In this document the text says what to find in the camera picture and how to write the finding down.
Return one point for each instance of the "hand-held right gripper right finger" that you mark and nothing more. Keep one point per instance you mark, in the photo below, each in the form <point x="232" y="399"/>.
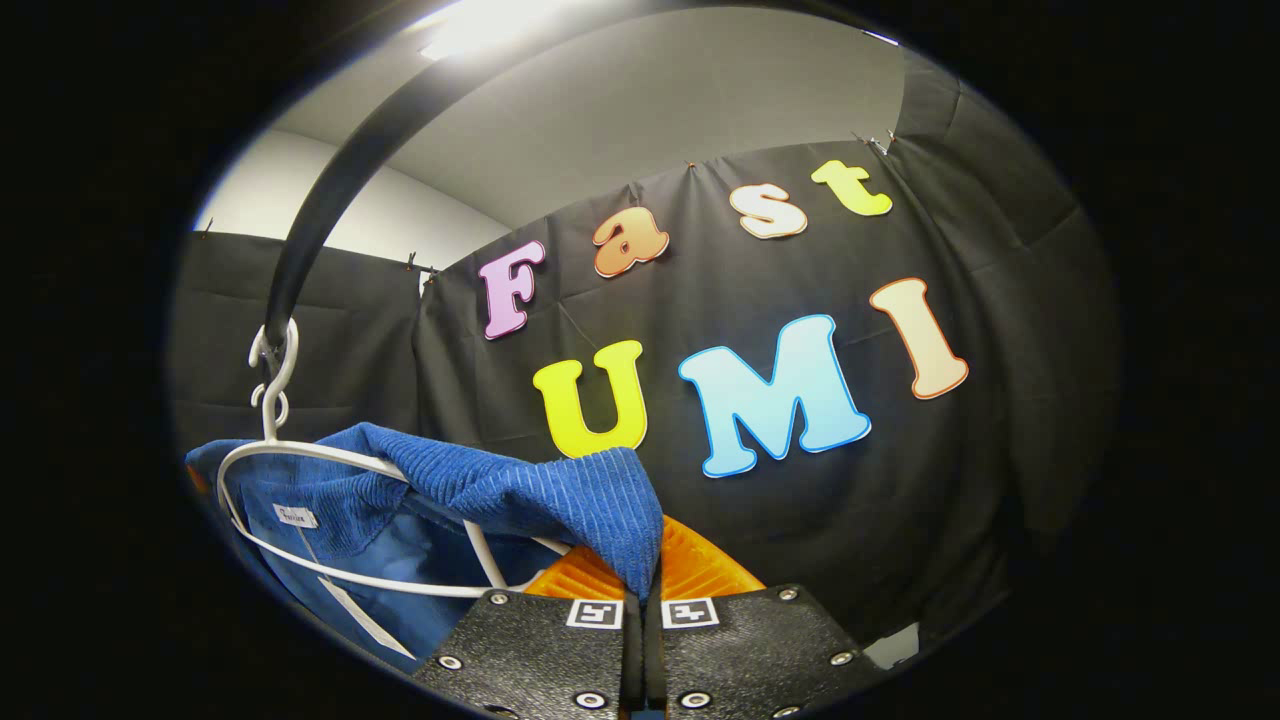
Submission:
<point x="750" y="650"/>

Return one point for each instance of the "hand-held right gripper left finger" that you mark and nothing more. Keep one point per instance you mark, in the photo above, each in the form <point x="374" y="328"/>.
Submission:
<point x="540" y="650"/>

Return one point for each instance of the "large ceiling light panel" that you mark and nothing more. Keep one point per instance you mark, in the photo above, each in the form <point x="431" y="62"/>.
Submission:
<point x="500" y="25"/>

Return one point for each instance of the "black metal clothes rack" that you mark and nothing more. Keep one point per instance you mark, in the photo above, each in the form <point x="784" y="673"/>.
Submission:
<point x="330" y="200"/>

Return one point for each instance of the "white plastic hanger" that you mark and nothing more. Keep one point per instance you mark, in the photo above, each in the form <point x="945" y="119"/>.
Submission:
<point x="270" y="425"/>

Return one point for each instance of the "black backdrop cloth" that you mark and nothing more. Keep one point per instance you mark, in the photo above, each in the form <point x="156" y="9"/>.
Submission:
<point x="900" y="500"/>

